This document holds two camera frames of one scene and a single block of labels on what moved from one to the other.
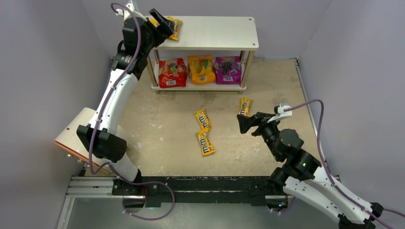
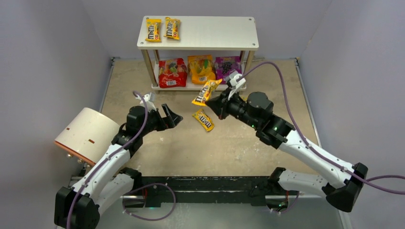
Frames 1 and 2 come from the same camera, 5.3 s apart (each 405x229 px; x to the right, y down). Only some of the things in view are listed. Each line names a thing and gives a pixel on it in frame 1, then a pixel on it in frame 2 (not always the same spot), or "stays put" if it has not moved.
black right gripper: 257,123 to 225,105
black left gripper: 154,23 to 161,118
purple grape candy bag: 228,70 stays put
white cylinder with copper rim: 70,140 stays put
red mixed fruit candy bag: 172,73 stays put
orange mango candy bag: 201,69 stays put
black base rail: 159,190 stays put
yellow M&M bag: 207,145 to 205,93
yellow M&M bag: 176,23 stays put
